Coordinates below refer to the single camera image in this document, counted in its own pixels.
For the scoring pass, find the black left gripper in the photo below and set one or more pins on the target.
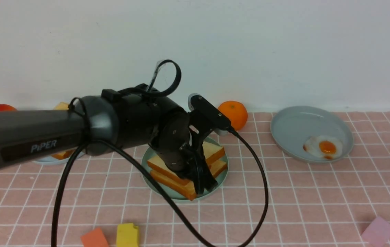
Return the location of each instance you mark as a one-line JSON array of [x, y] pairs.
[[150, 117]]

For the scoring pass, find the toast slice sandwich bottom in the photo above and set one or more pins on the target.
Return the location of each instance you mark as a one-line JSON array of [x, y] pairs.
[[186, 193]]

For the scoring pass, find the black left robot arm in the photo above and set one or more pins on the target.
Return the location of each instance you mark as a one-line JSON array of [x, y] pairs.
[[30, 134]]

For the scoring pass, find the orange mandarin fruit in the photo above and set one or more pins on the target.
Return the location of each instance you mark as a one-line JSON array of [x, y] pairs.
[[236, 112]]

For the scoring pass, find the yellow foam block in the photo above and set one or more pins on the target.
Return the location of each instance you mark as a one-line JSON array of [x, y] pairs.
[[127, 235]]

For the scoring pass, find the grey plate with eggs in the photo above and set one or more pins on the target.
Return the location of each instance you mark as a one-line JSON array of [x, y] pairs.
[[292, 126]]

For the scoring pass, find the orange foam block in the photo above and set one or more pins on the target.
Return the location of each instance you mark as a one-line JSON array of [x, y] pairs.
[[94, 238]]

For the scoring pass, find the fried egg right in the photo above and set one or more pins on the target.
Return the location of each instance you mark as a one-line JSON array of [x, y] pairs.
[[325, 147]]

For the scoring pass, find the toast slice lowest remaining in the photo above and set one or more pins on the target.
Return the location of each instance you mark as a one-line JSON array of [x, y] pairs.
[[63, 155]]

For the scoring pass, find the blue plate with bread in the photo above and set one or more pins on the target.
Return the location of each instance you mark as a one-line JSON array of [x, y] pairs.
[[49, 160]]

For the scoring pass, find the toast slice upper remaining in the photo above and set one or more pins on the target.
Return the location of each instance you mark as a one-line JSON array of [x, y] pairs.
[[62, 106]]

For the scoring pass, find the pink checkered tablecloth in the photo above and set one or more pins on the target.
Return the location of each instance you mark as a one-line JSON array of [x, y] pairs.
[[311, 205]]

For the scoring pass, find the pink foam block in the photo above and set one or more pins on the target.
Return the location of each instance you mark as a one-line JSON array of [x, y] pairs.
[[377, 232]]

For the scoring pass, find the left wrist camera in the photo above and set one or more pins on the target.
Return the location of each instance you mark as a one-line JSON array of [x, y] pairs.
[[206, 118]]

